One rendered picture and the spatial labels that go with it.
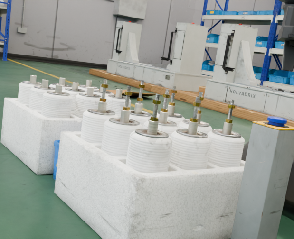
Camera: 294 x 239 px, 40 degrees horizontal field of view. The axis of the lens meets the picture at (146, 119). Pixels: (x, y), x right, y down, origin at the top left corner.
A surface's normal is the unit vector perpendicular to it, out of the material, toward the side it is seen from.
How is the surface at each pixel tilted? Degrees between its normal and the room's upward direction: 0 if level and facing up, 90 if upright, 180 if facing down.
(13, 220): 0
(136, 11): 90
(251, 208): 90
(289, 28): 90
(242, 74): 90
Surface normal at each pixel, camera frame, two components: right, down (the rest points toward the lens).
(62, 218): 0.15, -0.98
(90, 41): 0.53, 0.22
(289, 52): -0.23, 0.13
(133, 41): 0.54, -0.18
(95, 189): -0.81, -0.02
